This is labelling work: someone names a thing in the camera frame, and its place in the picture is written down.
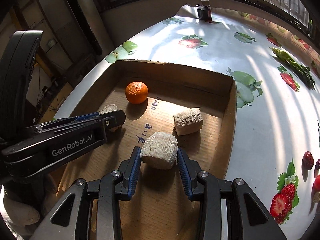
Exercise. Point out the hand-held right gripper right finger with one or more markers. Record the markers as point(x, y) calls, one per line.
point(184, 177)

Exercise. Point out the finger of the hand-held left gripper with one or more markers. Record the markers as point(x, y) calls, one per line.
point(115, 118)
point(86, 117)

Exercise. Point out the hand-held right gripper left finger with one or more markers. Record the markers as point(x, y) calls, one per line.
point(131, 177)

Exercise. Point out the beige cob chunk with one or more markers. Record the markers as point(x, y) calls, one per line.
point(108, 108)
point(17, 213)
point(158, 153)
point(187, 123)

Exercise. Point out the cardboard box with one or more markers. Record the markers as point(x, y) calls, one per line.
point(200, 155)

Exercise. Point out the red tomato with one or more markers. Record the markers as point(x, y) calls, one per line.
point(317, 182)

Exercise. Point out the orange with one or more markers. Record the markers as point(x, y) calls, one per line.
point(136, 92)

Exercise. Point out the white standing air conditioner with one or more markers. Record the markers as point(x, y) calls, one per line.
point(82, 17)

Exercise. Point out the fruit print tablecloth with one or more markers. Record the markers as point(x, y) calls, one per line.
point(200, 60)

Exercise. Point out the small beige piece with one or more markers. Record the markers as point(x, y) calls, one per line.
point(316, 198)

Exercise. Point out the dark red date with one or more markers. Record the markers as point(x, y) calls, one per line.
point(317, 164)

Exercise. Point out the dark jar with cap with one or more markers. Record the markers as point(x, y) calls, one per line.
point(205, 11)

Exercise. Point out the green leafy vegetable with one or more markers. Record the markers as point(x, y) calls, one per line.
point(292, 63)

